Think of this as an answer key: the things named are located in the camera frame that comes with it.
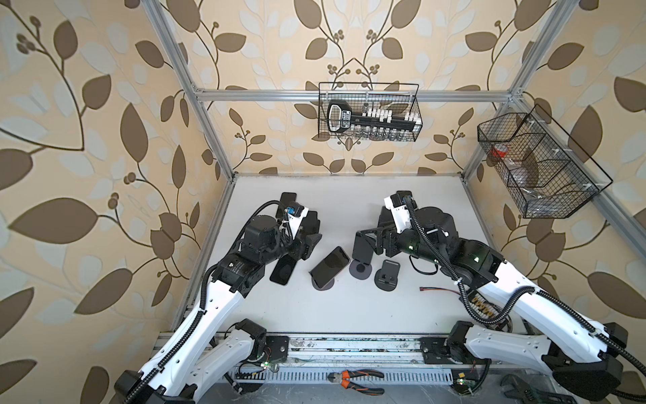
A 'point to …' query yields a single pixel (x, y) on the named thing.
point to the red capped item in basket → (500, 151)
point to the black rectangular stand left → (310, 224)
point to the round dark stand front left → (328, 285)
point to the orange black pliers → (344, 378)
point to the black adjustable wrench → (533, 396)
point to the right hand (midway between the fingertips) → (370, 230)
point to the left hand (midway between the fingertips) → (306, 226)
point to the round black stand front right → (386, 279)
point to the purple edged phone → (285, 199)
